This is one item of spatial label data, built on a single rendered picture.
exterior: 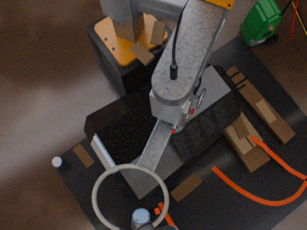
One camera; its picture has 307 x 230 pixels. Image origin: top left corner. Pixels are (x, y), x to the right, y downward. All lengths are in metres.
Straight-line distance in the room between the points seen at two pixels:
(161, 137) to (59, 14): 2.37
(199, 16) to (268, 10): 1.63
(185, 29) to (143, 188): 1.35
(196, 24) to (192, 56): 0.21
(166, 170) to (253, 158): 1.03
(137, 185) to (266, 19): 2.00
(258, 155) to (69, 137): 1.89
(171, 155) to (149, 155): 0.40
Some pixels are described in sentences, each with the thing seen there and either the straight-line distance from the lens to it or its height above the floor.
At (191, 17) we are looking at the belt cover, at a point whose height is 1.72.
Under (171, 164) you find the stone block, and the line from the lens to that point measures 2.86.
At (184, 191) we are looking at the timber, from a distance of 3.38.
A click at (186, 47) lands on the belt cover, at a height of 1.72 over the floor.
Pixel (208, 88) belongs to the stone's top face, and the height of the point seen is 0.85.
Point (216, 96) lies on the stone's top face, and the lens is 2.84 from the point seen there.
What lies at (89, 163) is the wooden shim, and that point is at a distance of 3.60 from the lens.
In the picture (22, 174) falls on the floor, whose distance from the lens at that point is 3.82.
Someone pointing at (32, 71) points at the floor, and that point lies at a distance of 4.11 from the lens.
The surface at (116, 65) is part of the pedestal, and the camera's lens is 3.06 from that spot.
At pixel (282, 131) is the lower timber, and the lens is 3.71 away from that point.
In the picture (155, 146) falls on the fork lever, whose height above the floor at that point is 1.10.
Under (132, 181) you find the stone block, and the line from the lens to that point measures 2.79.
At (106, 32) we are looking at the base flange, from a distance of 3.18.
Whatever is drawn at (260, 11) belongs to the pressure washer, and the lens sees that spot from 3.70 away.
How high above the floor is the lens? 3.50
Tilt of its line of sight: 73 degrees down
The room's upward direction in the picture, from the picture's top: 7 degrees counter-clockwise
